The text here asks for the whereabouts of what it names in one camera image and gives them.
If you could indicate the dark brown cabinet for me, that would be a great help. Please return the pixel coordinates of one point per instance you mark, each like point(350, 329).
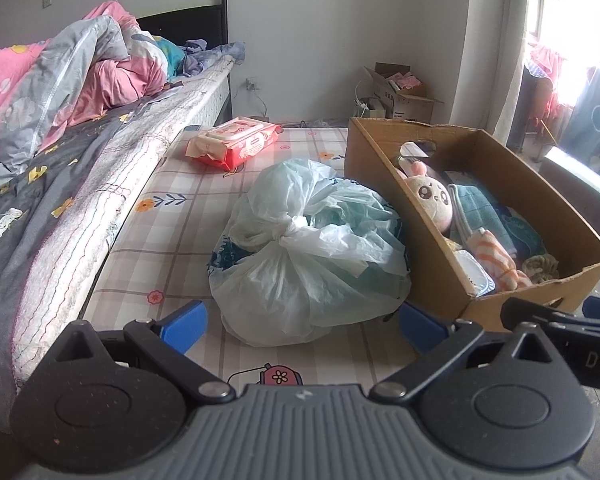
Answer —
point(578, 184)

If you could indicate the black bed headboard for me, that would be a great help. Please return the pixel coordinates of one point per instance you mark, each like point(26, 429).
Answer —
point(209, 23)

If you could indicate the orange striped cloth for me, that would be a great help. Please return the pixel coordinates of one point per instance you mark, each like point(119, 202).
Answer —
point(494, 259)

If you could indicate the blue white plastic pack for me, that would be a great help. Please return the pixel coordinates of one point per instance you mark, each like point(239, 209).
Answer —
point(526, 241)

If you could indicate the blue dotted curtain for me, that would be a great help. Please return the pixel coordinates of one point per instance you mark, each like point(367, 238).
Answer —
point(581, 138)

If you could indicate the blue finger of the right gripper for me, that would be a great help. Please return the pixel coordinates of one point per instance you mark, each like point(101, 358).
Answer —
point(518, 315)

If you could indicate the purple blue clothes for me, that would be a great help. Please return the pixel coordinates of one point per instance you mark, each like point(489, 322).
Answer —
point(195, 57)

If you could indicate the large cardboard box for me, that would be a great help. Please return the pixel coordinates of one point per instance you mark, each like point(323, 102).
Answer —
point(465, 156)

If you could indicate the white plastic bag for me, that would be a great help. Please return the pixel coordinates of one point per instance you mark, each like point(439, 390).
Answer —
point(306, 251)

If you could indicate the pink plush doll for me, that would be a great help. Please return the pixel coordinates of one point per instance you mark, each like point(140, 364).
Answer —
point(432, 195)

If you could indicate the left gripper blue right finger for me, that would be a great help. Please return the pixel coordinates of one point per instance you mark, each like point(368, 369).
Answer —
point(442, 347)

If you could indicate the red wet wipes pack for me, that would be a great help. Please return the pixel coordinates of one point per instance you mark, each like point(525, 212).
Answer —
point(231, 144)

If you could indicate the wall socket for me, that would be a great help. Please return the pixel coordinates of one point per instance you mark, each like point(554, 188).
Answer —
point(251, 85)

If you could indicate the teal checked towel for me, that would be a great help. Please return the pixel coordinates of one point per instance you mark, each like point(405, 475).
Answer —
point(473, 210)

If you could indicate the pink grey quilt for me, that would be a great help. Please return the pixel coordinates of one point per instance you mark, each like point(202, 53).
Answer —
point(104, 60)

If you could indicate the white tissue roll pack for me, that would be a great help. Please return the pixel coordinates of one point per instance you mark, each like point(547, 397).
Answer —
point(481, 283)

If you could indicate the green floral cloth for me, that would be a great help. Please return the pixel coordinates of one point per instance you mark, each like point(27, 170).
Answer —
point(541, 268)

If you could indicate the small cardboard box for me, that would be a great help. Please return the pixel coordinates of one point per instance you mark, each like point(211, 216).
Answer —
point(396, 93)

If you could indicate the white woven blanket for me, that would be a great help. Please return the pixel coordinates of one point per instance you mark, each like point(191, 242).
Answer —
point(65, 267)

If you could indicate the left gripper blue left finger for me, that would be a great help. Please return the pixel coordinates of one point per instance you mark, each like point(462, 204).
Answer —
point(161, 346)

